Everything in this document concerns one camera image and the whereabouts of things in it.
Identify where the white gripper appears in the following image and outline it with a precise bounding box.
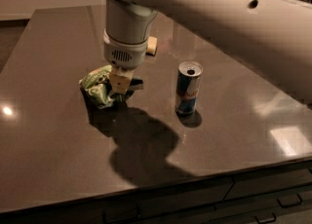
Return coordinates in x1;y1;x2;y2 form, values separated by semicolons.
103;29;148;94

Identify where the green jalapeno chip bag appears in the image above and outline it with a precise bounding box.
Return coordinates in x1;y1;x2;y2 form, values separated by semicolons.
78;64;135;110

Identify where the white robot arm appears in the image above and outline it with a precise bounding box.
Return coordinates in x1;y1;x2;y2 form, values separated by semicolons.
121;0;312;105

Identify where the blue silver redbull can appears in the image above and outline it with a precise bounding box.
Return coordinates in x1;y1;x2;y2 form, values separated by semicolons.
175;61;203;115

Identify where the yellow sponge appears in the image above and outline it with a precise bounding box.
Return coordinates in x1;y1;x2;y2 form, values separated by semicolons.
146;36;157;56

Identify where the black drawer handle left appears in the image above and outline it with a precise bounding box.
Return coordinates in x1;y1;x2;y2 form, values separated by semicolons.
102;206;140;224

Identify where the black drawer handle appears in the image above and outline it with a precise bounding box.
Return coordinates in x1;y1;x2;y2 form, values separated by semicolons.
277;194;303;208
254;213;277;224
102;206;140;224

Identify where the black drawer handle lower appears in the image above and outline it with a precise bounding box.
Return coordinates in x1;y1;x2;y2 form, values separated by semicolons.
254;213;277;224

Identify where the black drawer handle right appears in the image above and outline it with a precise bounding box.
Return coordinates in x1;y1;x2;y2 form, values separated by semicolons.
277;194;303;208

